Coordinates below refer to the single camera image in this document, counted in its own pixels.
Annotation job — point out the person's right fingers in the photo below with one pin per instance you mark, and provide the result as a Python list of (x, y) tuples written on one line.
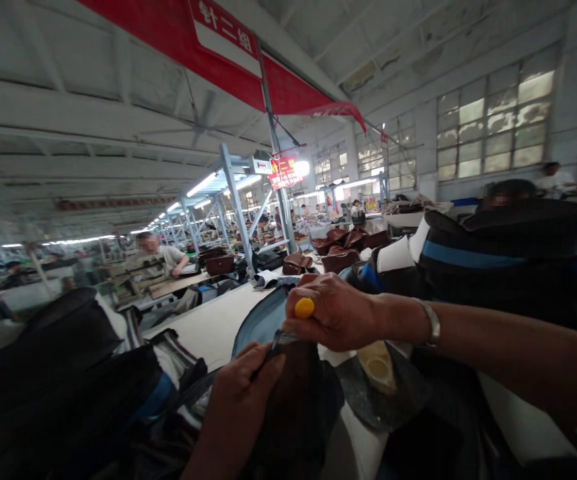
[(318, 290)]

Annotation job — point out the dark bag with grey trim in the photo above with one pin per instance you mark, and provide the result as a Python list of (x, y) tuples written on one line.
[(298, 400)]

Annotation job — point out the pile of black blue bags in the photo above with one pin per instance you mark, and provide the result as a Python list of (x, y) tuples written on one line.
[(498, 260)]

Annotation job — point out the metal light rack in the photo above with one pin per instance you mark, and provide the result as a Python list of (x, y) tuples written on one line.
[(236, 200)]

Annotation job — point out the person's right hand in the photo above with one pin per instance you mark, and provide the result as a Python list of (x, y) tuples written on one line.
[(348, 320)]

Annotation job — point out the grey fabric piece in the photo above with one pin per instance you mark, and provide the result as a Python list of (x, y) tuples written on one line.
[(393, 400)]

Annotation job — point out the red hanging sign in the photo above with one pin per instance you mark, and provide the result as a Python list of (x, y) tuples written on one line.
[(283, 170)]

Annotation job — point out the ceiling fan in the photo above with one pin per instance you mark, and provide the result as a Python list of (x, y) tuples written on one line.
[(196, 127)]

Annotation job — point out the sewing machine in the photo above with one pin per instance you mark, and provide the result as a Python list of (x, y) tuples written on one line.
[(138, 275)]

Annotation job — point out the pile of brown bags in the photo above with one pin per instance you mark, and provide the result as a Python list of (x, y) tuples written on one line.
[(343, 247)]

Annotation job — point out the person's left hand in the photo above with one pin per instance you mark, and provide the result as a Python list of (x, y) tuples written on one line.
[(241, 385)]

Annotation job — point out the large window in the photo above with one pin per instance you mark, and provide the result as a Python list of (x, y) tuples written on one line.
[(493, 120)]

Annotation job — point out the red banner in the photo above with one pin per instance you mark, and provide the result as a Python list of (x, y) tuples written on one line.
[(228, 55)]

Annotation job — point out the brown bag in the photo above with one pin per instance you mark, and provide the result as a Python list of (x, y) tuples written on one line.
[(220, 264), (296, 263)]

